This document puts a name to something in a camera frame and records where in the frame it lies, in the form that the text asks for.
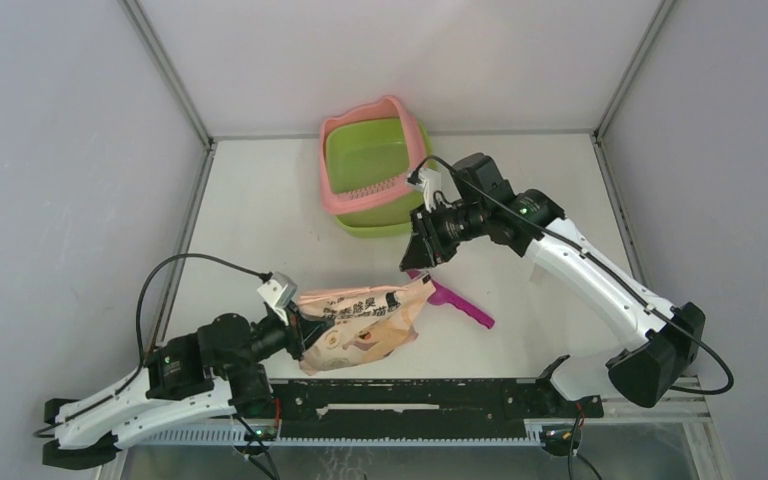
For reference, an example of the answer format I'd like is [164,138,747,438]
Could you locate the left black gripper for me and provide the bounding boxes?
[222,299,336,378]

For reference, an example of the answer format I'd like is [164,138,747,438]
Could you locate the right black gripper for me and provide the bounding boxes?
[398,200,486,274]

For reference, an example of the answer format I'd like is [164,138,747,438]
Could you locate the magenta plastic scoop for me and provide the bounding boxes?
[400,270,495,330]

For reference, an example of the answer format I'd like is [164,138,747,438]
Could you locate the cat litter bag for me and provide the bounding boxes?
[298,275,436,375]

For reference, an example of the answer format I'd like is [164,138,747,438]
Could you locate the pink green litter box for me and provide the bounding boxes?
[319,95,433,239]

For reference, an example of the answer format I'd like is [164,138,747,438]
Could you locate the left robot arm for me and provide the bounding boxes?
[42,305,335,470]

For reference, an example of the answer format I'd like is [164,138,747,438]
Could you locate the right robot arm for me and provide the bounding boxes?
[400,153,706,416]

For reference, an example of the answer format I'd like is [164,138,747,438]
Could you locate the left black cable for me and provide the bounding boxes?
[134,253,273,372]

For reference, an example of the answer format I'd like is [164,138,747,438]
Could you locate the black cable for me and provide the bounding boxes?
[407,154,736,397]
[134,253,273,372]

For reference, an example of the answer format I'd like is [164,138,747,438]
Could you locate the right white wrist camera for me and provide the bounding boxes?
[406,167,441,212]

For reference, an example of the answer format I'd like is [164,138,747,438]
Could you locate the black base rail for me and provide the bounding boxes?
[244,378,604,441]

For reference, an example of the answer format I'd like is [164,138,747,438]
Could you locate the right black cable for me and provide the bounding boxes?
[407,154,736,397]

